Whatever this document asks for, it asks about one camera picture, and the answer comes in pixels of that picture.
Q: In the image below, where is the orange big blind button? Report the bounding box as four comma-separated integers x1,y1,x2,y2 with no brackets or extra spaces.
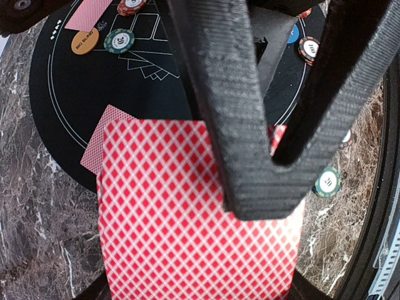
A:
71,28,99,55

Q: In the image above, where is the red-backed playing card deck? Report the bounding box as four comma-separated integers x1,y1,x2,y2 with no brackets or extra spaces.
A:
97,119,304,299

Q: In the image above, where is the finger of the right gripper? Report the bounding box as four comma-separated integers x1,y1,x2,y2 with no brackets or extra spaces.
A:
250,6,298,97
162,1,399,221

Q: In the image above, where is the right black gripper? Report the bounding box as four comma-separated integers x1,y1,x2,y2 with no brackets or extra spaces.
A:
1,0,70,38

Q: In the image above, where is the green poker chip stack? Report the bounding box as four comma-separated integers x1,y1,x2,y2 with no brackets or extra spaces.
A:
314,167,341,198

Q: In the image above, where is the orange black poker chip stack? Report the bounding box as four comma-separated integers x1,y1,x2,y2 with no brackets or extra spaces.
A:
339,129,357,149

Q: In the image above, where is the white slotted cable duct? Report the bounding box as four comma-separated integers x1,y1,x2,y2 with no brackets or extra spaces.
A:
367,227,399,299

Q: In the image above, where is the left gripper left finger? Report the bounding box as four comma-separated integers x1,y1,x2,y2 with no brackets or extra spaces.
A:
74,271,109,300

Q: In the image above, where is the red chip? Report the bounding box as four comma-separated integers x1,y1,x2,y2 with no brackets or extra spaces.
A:
296,7,313,19
117,0,147,16

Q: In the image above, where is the blue small blind button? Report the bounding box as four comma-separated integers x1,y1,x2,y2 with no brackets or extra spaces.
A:
287,24,300,44

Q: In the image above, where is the round black poker mat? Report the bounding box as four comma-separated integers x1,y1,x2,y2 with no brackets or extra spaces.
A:
28,0,328,194

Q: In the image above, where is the single red-backed playing card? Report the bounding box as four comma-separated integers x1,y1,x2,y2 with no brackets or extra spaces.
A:
80,104,135,175

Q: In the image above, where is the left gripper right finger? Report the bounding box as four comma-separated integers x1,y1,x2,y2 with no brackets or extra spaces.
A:
290,269,331,300

